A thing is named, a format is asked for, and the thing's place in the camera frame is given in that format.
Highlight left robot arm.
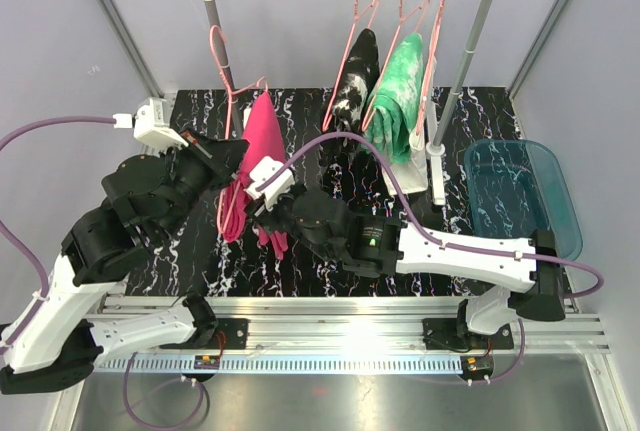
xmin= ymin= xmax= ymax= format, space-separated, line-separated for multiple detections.
xmin=1 ymin=130 xmax=249 ymax=395

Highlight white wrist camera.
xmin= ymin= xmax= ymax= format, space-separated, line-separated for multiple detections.
xmin=246 ymin=156 xmax=295 ymax=211
xmin=113 ymin=97 xmax=188 ymax=152

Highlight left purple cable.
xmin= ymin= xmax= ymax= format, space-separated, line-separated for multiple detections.
xmin=0 ymin=114 xmax=119 ymax=352

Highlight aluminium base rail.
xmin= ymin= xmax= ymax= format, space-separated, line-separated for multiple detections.
xmin=84 ymin=295 xmax=614 ymax=356

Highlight blue plastic basket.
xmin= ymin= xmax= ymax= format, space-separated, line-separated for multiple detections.
xmin=464 ymin=139 xmax=583 ymax=260

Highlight right aluminium corner post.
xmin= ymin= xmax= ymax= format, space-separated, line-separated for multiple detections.
xmin=507 ymin=0 xmax=601 ymax=102

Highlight black white tie-dye trousers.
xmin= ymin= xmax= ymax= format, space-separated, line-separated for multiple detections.
xmin=326 ymin=28 xmax=380 ymax=134

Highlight purple floor cable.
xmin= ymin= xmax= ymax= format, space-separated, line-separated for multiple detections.
xmin=122 ymin=350 xmax=214 ymax=428

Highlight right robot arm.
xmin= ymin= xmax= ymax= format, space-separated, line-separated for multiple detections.
xmin=247 ymin=185 xmax=566 ymax=353

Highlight pink trousers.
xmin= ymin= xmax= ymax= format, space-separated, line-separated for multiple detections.
xmin=219 ymin=90 xmax=294 ymax=260

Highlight pink wire hanger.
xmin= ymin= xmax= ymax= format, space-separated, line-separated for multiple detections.
xmin=209 ymin=24 xmax=268 ymax=233
xmin=322 ymin=0 xmax=384 ymax=132
xmin=415 ymin=0 xmax=447 ymax=136
xmin=359 ymin=0 xmax=434 ymax=132

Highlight white slotted cable duct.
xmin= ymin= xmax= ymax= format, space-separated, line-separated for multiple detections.
xmin=98 ymin=353 xmax=462 ymax=375

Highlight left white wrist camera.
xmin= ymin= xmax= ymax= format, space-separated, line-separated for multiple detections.
xmin=113 ymin=97 xmax=188 ymax=152

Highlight aluminium corner post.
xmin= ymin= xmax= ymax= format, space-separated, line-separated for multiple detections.
xmin=507 ymin=0 xmax=601 ymax=102
xmin=96 ymin=0 xmax=165 ymax=98

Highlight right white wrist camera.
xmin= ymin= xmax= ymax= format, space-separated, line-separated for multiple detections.
xmin=246 ymin=156 xmax=295 ymax=211

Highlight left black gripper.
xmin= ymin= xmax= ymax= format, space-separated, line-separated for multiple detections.
xmin=153 ymin=126 xmax=249 ymax=244

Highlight green tie-dye trousers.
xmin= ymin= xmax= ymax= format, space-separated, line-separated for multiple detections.
xmin=364 ymin=32 xmax=425 ymax=163

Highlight left aluminium corner post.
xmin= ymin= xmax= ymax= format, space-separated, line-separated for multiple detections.
xmin=96 ymin=0 xmax=165 ymax=98

